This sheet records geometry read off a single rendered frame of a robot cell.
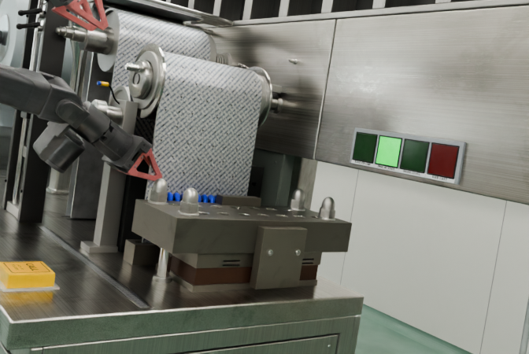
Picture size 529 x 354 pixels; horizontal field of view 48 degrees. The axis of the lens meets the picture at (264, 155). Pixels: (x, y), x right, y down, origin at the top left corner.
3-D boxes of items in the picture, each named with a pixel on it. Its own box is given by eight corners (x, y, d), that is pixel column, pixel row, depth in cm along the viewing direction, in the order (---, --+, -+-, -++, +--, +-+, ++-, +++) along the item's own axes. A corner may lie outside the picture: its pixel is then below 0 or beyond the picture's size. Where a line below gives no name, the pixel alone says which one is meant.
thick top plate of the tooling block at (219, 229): (131, 230, 110) (135, 198, 110) (297, 233, 134) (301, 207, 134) (172, 254, 97) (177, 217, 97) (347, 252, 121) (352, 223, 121)
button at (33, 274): (-5, 276, 94) (-2, 261, 94) (41, 274, 99) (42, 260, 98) (6, 290, 89) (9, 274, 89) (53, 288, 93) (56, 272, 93)
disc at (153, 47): (123, 109, 125) (138, 38, 123) (126, 109, 126) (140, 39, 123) (153, 125, 114) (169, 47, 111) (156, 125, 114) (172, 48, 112)
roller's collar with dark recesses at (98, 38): (76, 49, 138) (80, 22, 137) (101, 54, 141) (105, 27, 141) (86, 49, 133) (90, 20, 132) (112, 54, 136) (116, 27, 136)
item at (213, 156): (143, 204, 115) (157, 108, 114) (243, 208, 129) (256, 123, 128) (145, 204, 115) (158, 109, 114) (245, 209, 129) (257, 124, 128)
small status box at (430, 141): (349, 163, 117) (354, 127, 117) (351, 163, 118) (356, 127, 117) (456, 184, 97) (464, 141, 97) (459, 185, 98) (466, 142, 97)
